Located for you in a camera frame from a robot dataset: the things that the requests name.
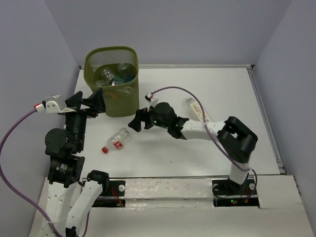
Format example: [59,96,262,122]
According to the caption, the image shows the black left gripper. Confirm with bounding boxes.
[63,86,107,149]

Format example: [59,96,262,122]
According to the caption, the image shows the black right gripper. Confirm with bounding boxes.
[127,102,170,131]

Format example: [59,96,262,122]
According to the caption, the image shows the red cap crushed bottle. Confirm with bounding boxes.
[101,127,132,154]

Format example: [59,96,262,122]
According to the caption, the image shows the green label plastic bottle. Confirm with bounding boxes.
[94,67,124,87]

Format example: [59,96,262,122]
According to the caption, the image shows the blue label water bottle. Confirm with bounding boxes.
[117,63,137,83]

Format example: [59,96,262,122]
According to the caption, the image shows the white label square bottle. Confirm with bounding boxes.
[185,97,203,121]

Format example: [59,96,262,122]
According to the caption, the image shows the orange juice bottle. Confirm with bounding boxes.
[104,86,135,98]

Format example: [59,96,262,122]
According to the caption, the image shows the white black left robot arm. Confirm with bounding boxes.
[35,89,109,237]

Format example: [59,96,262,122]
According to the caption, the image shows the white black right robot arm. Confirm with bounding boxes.
[128,102,258,195]

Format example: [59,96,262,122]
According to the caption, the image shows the olive green mesh bin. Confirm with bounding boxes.
[83,46,139,117]

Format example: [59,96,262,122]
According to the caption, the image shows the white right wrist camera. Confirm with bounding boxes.
[145,92,158,111]

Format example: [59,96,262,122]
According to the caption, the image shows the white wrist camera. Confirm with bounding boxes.
[145,92,158,111]
[34,94,74,114]

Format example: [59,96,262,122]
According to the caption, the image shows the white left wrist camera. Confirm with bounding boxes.
[34,94,74,114]

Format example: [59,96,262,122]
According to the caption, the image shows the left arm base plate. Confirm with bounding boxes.
[92,180,126,208]

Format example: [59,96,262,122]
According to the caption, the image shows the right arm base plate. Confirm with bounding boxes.
[212,179,260,207]

